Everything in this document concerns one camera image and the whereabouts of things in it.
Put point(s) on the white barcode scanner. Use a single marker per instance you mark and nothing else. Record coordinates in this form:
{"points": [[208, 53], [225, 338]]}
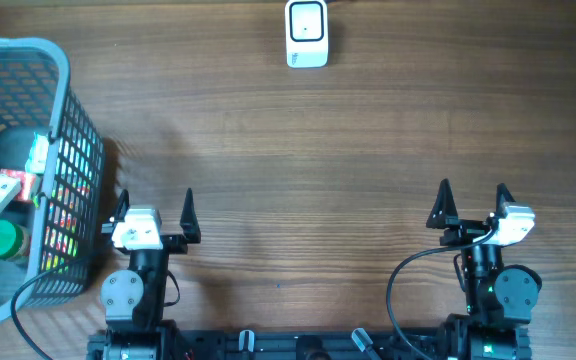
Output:
{"points": [[306, 33]]}

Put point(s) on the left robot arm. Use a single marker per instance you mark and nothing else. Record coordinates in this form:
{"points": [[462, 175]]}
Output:
{"points": [[134, 298]]}

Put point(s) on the green lid jar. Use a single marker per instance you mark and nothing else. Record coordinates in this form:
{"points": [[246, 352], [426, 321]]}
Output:
{"points": [[15, 242]]}

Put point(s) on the red tissue pack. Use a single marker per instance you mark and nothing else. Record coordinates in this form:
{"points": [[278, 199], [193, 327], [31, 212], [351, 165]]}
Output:
{"points": [[30, 184]]}

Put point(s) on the teal wet wipes pack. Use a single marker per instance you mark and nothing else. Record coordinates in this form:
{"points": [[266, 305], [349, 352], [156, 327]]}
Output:
{"points": [[38, 153]]}

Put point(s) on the colourful gummy candy bag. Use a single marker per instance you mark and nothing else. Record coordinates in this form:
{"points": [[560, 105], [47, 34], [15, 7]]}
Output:
{"points": [[69, 201]]}

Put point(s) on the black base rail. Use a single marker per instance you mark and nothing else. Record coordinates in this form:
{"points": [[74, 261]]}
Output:
{"points": [[248, 344]]}

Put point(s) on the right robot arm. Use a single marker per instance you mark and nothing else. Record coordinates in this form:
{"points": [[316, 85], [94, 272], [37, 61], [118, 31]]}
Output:
{"points": [[499, 297]]}

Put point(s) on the grey plastic mesh basket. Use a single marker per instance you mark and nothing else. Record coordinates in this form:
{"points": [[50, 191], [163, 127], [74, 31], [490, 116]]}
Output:
{"points": [[36, 97]]}

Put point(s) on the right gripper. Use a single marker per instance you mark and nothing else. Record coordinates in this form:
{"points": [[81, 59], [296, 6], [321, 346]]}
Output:
{"points": [[438, 217]]}

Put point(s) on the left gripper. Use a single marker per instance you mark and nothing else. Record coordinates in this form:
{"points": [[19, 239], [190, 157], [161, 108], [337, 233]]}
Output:
{"points": [[177, 244]]}

